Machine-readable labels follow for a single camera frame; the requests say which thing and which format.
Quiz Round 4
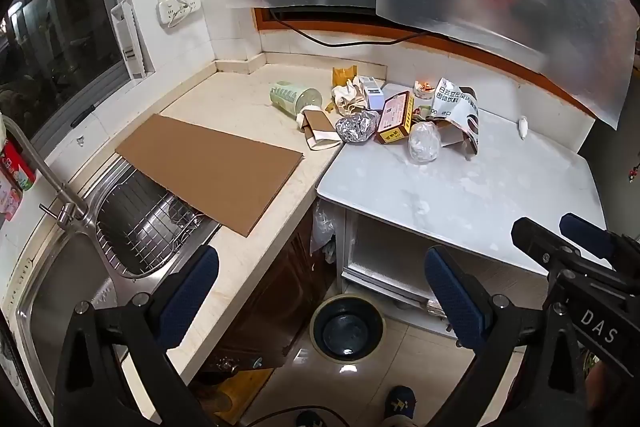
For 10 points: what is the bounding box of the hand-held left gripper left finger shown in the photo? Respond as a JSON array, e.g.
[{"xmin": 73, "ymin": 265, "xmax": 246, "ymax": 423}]
[{"xmin": 54, "ymin": 245, "xmax": 221, "ymax": 427}]

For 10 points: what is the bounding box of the yellow plastic bag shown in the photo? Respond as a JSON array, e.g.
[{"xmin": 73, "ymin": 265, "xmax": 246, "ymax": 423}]
[{"xmin": 332, "ymin": 66, "xmax": 358, "ymax": 90}]

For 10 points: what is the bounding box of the black cable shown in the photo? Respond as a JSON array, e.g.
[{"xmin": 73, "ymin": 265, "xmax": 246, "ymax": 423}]
[{"xmin": 270, "ymin": 9, "xmax": 436, "ymax": 48}]

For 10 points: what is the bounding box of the dark window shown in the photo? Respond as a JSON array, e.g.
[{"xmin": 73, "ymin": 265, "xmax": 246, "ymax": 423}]
[{"xmin": 0, "ymin": 0, "xmax": 133, "ymax": 142}]

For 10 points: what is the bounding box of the stainless steel sink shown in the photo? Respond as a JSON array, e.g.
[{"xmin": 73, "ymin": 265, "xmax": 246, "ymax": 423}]
[{"xmin": 12, "ymin": 154, "xmax": 223, "ymax": 423}]

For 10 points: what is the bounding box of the round trash bin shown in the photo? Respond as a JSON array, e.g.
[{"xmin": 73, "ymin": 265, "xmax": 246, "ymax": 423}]
[{"xmin": 309, "ymin": 294, "xmax": 387, "ymax": 363}]

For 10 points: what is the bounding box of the white cabinet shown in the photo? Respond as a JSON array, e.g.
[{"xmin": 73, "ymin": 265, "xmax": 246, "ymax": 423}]
[{"xmin": 340, "ymin": 207, "xmax": 551, "ymax": 340}]

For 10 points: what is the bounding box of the wire dish rack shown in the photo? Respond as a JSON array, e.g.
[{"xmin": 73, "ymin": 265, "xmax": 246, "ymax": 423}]
[{"xmin": 92, "ymin": 184, "xmax": 211, "ymax": 278}]

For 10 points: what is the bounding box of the orange wooden window frame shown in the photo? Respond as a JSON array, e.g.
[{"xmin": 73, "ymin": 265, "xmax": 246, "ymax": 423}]
[{"xmin": 252, "ymin": 7, "xmax": 596, "ymax": 118}]

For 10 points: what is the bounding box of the wooden cabinet door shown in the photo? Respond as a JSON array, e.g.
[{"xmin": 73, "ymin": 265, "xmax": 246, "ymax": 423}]
[{"xmin": 192, "ymin": 217, "xmax": 341, "ymax": 378}]

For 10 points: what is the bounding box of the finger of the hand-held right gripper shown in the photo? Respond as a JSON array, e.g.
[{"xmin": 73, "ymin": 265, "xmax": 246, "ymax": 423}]
[
  {"xmin": 559, "ymin": 213, "xmax": 623, "ymax": 275},
  {"xmin": 511, "ymin": 217, "xmax": 626, "ymax": 305}
]

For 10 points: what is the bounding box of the green paper cup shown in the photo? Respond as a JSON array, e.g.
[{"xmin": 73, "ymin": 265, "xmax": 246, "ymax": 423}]
[{"xmin": 269, "ymin": 81, "xmax": 322, "ymax": 116}]

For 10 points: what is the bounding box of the printed silver drink pouch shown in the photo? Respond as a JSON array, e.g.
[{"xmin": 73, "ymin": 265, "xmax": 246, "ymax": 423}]
[{"xmin": 425, "ymin": 78, "xmax": 481, "ymax": 160}]

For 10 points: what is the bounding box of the brown cardboard sheet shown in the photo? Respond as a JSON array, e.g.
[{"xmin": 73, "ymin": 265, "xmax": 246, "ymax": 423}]
[{"xmin": 115, "ymin": 114, "xmax": 305, "ymax": 238}]

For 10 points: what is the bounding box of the white paper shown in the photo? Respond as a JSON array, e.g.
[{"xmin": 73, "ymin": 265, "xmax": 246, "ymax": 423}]
[{"xmin": 331, "ymin": 76, "xmax": 373, "ymax": 116}]

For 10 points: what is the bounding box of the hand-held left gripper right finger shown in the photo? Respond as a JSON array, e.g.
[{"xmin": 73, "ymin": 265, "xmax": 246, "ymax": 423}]
[{"xmin": 424, "ymin": 246, "xmax": 588, "ymax": 427}]

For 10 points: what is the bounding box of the red label bottle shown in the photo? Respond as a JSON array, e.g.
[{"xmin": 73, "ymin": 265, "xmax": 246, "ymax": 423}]
[{"xmin": 0, "ymin": 138, "xmax": 37, "ymax": 220}]

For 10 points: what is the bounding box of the crumpled foil ball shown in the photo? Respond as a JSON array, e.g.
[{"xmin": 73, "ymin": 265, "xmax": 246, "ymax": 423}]
[{"xmin": 335, "ymin": 109, "xmax": 381, "ymax": 146}]

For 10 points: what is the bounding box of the small white box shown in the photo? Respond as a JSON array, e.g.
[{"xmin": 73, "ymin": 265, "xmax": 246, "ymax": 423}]
[{"xmin": 359, "ymin": 76, "xmax": 386, "ymax": 112}]

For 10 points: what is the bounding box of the steel faucet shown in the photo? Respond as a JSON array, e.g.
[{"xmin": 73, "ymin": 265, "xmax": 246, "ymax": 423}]
[{"xmin": 0, "ymin": 114, "xmax": 91, "ymax": 233}]

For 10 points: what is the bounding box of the hanging clear plastic bag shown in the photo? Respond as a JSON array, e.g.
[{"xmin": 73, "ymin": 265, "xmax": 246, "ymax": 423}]
[{"xmin": 309, "ymin": 202, "xmax": 337, "ymax": 265}]

